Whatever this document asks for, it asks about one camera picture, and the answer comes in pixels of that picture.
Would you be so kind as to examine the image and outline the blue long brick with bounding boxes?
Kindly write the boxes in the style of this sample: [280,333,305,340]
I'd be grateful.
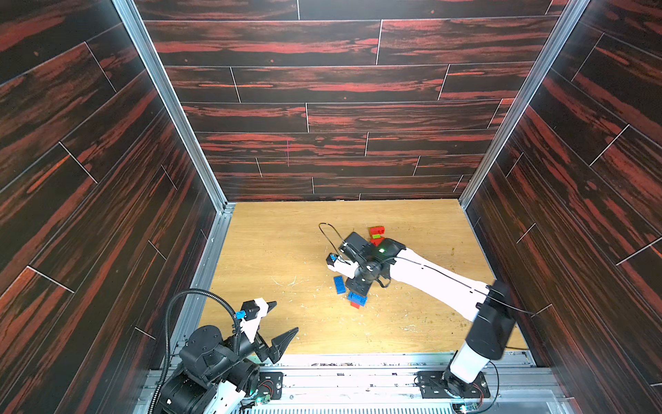
[334,276,347,295]
[348,293,367,307]

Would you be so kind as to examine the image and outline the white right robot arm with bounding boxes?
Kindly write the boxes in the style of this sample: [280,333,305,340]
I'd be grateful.
[327,232,515,386]

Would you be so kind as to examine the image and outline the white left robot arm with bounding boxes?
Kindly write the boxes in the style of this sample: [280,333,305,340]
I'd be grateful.
[148,298,299,413]

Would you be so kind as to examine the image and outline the aluminium front base rails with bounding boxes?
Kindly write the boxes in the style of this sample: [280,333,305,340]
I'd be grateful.
[131,351,575,414]

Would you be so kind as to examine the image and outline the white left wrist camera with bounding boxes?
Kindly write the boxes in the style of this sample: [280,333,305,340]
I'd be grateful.
[235,298,271,343]

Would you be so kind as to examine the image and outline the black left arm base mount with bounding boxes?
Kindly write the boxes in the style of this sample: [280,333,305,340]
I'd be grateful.
[253,372,284,404]

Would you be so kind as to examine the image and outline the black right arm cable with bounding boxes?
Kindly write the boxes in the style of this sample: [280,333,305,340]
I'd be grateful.
[317,221,345,255]

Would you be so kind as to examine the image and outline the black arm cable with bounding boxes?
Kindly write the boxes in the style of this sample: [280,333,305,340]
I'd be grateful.
[317,221,345,255]
[147,288,244,414]

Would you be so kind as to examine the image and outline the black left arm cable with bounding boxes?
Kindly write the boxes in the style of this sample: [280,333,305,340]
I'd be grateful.
[147,288,244,414]

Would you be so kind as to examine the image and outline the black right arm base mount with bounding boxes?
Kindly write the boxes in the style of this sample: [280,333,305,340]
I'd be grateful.
[414,368,491,400]

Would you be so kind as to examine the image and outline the aluminium frame rail left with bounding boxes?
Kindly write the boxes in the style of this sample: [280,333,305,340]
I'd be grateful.
[110,0,236,369]

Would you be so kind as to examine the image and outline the aluminium frame rail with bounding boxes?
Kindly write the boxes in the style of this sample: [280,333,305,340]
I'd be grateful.
[110,0,236,369]
[459,0,590,211]

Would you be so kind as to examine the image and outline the aluminium frame rail right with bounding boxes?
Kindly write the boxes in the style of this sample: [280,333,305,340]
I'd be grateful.
[459,0,590,211]

